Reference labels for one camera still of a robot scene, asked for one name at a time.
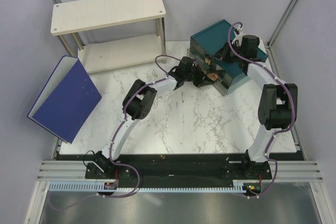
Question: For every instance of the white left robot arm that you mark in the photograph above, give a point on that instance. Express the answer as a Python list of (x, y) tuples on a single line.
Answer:
[(136, 106)]

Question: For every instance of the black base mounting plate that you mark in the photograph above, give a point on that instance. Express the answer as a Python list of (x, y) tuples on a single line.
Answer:
[(184, 170)]

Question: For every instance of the white two-tier shelf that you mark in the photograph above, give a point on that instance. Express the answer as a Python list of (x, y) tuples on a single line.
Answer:
[(85, 15)]

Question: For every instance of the light blue cable duct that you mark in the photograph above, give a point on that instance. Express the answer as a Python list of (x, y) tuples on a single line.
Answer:
[(102, 187)]

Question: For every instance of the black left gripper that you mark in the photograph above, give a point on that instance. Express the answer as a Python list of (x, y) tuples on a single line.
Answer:
[(206, 81)]

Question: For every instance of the smoked clear drawer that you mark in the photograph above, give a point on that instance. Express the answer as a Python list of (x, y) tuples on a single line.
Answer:
[(207, 58), (218, 79)]

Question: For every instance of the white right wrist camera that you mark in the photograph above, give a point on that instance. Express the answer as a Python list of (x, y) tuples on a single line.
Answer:
[(239, 34)]

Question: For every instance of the teal drawer cabinet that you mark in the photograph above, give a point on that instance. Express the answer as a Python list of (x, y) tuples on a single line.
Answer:
[(214, 52)]

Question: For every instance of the blue ring binder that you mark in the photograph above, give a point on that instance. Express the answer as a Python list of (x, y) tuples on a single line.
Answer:
[(66, 100)]

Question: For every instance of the aluminium front rail frame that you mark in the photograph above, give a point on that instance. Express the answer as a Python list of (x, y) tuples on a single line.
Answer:
[(63, 171)]

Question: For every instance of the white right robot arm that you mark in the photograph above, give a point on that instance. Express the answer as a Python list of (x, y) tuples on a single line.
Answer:
[(278, 102)]

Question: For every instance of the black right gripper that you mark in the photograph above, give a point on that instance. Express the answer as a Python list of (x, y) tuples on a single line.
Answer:
[(221, 54)]

